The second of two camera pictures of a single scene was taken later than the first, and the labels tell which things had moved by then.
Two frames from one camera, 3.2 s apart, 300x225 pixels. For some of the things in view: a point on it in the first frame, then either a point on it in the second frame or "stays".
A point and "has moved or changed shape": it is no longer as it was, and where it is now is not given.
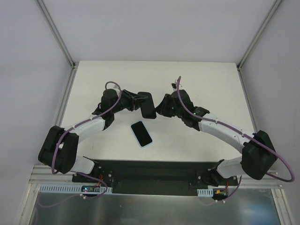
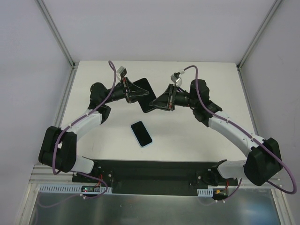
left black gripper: (134, 102) → (127, 90)
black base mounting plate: (152, 178) stays
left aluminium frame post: (56, 33) stays
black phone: (148, 108) has moved or changed shape
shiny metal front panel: (256, 207) stays
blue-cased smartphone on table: (141, 134) stays
